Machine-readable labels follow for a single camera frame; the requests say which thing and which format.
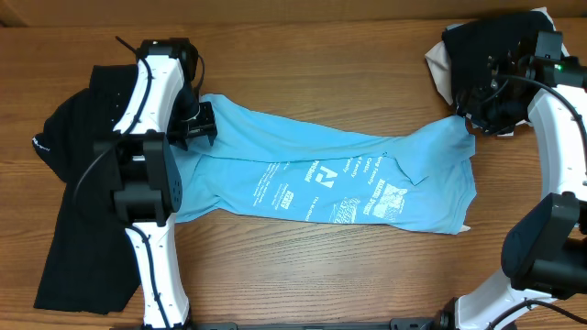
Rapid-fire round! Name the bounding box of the black shirt on left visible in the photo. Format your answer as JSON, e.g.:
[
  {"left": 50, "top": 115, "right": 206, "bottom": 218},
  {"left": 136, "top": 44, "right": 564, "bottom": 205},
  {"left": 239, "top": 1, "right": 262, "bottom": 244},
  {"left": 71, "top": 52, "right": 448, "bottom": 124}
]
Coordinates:
[{"left": 32, "top": 65, "right": 140, "bottom": 314}]

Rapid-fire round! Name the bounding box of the beige folded garment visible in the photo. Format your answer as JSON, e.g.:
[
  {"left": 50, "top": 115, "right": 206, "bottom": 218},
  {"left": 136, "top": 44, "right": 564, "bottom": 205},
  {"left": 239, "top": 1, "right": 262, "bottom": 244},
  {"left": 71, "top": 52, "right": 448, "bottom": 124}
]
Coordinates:
[{"left": 425, "top": 8, "right": 586, "bottom": 110}]

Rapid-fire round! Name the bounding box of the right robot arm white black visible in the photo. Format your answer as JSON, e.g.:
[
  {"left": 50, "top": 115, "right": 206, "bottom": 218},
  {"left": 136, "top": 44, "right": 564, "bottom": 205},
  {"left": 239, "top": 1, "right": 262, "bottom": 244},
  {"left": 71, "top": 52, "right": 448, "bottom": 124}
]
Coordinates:
[{"left": 390, "top": 31, "right": 586, "bottom": 330}]

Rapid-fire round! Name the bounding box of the black folded garment on pile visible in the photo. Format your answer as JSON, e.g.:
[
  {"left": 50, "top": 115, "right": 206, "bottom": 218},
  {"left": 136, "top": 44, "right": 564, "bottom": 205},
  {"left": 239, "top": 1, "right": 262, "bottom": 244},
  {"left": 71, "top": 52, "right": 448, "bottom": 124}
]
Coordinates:
[{"left": 441, "top": 10, "right": 565, "bottom": 109}]

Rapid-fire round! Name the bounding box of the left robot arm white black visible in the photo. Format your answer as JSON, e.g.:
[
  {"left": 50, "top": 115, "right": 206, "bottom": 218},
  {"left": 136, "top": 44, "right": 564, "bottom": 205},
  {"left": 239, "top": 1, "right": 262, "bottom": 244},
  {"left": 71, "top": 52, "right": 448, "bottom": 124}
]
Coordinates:
[{"left": 89, "top": 38, "right": 217, "bottom": 329}]

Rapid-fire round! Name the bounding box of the light blue printed t-shirt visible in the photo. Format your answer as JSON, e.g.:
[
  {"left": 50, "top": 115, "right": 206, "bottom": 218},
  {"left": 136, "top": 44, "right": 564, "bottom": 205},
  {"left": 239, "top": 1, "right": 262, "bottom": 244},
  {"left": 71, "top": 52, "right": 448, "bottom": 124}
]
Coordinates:
[{"left": 173, "top": 94, "right": 476, "bottom": 235}]

